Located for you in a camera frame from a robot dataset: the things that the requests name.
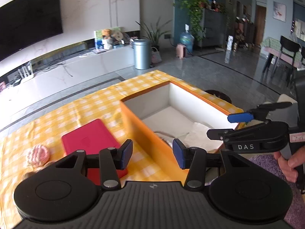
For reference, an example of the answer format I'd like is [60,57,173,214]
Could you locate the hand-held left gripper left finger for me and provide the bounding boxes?
[55,139,133,191]

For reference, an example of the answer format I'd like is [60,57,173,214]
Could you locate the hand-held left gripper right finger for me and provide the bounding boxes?
[173,138,249,189]

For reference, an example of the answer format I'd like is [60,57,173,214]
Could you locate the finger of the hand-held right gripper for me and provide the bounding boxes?
[206,122,271,141]
[227,102,293,123]

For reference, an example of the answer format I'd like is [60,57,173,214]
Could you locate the white plastic bag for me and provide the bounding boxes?
[186,122,223,151]

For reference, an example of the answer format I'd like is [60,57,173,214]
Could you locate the orange cardboard box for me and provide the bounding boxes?
[120,80,245,184]

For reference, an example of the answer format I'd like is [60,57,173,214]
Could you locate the pink knitted toy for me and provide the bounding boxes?
[26,145,50,167]

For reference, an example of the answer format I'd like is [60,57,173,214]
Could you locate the person's right hand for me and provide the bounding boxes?
[274,145,305,183]

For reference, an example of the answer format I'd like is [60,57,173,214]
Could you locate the purple fluffy blanket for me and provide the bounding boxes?
[248,154,305,229]

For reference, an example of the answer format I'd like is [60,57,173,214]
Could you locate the dark round stool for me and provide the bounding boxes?
[205,89,232,104]

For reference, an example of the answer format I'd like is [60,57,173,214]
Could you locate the yellow checked tablecloth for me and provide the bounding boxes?
[0,70,245,229]

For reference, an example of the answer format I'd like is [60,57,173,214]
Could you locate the green checked dining table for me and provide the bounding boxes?
[261,36,305,68]

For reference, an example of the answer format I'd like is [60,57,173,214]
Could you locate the cluttered side shelf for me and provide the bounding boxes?
[235,17,255,46]

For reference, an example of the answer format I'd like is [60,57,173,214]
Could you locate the black dining chair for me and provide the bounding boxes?
[262,36,301,77]

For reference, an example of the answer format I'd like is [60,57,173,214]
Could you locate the pink space heater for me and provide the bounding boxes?
[176,43,187,59]

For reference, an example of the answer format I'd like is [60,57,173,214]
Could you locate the dark grey cabinet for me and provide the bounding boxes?
[201,8,230,48]

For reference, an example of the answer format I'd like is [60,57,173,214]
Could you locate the blue water jug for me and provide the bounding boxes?
[179,24,194,53]

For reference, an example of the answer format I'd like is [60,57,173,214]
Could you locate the brown wooden door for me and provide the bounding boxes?
[254,5,267,46]

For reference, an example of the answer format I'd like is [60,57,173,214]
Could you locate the white marble tv console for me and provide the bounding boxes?
[0,44,136,105]

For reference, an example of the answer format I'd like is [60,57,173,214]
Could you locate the small woven basket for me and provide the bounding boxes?
[151,47,162,64]

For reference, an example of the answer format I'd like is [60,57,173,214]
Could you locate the blue-grey metal trash can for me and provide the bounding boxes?
[132,39,152,70]

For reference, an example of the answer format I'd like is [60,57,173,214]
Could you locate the trailing pothos plant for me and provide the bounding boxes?
[180,0,210,41]

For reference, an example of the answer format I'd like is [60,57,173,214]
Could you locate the brown teddy bear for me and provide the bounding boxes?
[101,29,113,50]

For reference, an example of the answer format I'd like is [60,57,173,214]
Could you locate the green picture board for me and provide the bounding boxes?
[94,27,122,49]

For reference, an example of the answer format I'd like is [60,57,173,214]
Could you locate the long-leaf potted plant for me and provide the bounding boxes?
[135,17,172,50]

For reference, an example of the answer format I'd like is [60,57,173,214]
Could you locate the white wifi router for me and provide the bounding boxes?
[18,62,35,83]

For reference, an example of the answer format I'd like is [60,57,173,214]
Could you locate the black power cable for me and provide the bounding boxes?
[36,58,73,78]

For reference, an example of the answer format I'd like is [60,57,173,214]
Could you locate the pale wall painting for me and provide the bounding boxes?
[273,1,286,22]

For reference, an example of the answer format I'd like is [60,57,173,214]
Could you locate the black wall television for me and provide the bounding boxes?
[0,0,63,62]

